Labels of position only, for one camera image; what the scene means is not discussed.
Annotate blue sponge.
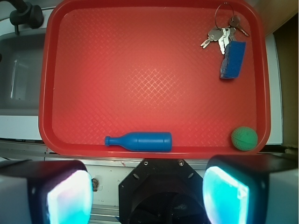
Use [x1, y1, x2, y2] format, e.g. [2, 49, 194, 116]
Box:
[220, 41, 246, 79]

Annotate grey plastic sink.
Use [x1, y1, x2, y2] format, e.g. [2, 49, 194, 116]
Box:
[0, 28, 46, 116]

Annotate green golf ball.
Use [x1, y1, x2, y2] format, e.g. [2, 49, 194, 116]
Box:
[231, 126, 258, 151]

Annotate grey faucet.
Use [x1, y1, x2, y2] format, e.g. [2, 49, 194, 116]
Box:
[8, 0, 44, 35]

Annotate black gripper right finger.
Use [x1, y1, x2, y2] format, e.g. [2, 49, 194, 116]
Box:
[202, 154, 299, 224]

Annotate blue plastic bottle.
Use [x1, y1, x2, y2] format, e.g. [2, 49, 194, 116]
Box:
[104, 132, 172, 153]

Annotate brown cardboard panel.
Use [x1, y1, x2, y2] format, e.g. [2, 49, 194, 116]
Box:
[274, 0, 299, 148]

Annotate red plastic tray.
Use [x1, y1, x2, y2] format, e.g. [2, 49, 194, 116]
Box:
[39, 0, 271, 159]

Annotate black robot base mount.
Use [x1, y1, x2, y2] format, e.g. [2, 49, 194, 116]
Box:
[119, 159, 210, 224]

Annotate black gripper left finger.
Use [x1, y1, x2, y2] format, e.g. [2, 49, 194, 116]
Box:
[0, 160, 93, 224]

